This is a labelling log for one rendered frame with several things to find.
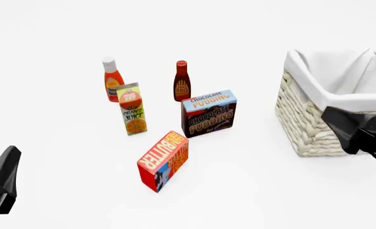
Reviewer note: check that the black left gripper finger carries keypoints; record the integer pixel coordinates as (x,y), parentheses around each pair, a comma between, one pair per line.
(5,170)

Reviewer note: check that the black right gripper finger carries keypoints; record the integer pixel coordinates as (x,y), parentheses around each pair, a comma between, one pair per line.
(346,127)

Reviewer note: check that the wicker basket with white liner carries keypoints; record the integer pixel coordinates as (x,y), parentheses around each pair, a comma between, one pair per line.
(318,95)

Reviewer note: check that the red butter box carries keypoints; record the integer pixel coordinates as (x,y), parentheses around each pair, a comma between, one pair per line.
(163,161)

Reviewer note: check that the chocolate pudding box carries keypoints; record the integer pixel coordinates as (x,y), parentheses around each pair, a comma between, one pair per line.
(210,114)

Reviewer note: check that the red ketchup bottle white cap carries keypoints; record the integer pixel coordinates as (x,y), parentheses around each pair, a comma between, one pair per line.
(112,80)

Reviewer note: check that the orange juice carton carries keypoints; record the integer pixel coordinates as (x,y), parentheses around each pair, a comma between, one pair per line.
(133,109)

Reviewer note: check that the dark red BBQ sauce bottle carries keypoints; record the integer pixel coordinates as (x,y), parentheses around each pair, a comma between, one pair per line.
(182,82)

